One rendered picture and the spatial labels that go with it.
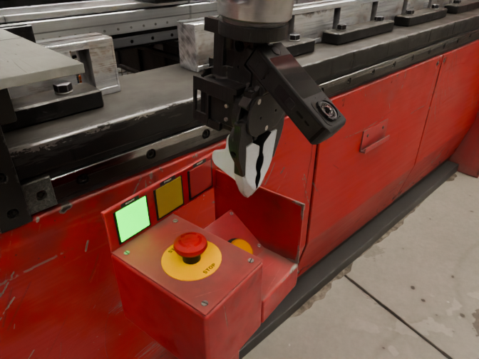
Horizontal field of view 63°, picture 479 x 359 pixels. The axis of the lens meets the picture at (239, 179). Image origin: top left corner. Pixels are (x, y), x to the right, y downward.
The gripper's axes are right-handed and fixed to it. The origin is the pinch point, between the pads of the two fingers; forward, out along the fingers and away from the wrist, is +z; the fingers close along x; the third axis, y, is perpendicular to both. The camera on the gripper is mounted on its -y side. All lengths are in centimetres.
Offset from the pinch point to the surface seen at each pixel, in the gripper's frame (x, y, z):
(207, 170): -2.5, 10.0, 2.7
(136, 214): 10.7, 10.0, 3.1
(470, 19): -141, 3, -3
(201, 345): 15.0, -5.0, 10.7
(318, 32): -66, 27, -4
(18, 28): 5.9, 40.1, -12.8
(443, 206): -153, -14, 83
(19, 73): 17.9, 15.6, -15.0
